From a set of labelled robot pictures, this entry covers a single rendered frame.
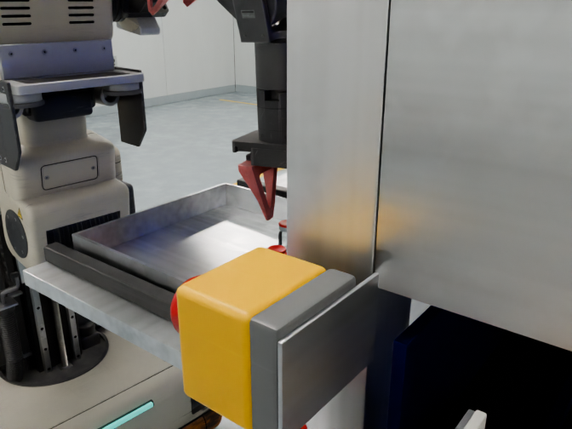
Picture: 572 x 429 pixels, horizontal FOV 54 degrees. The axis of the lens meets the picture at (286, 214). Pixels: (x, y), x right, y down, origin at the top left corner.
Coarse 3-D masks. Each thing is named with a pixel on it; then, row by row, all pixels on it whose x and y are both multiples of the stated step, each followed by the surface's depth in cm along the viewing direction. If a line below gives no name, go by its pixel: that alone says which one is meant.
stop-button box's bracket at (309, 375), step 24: (360, 288) 31; (336, 312) 30; (360, 312) 32; (288, 336) 27; (312, 336) 28; (336, 336) 30; (360, 336) 33; (288, 360) 27; (312, 360) 29; (336, 360) 31; (360, 360) 34; (288, 384) 27; (312, 384) 29; (336, 384) 32; (288, 408) 28; (312, 408) 30
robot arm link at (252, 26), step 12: (240, 0) 54; (252, 0) 54; (264, 0) 53; (240, 12) 55; (252, 12) 54; (264, 12) 54; (240, 24) 56; (252, 24) 55; (264, 24) 54; (276, 24) 58; (240, 36) 57; (252, 36) 56; (264, 36) 55; (276, 36) 56
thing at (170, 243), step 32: (224, 192) 86; (128, 224) 73; (160, 224) 77; (192, 224) 79; (224, 224) 79; (256, 224) 79; (96, 256) 65; (128, 256) 61; (160, 256) 69; (192, 256) 69; (224, 256) 69
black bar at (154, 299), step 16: (48, 256) 67; (64, 256) 65; (80, 256) 65; (80, 272) 64; (96, 272) 61; (112, 272) 61; (112, 288) 60; (128, 288) 58; (144, 288) 58; (160, 288) 58; (144, 304) 57; (160, 304) 56
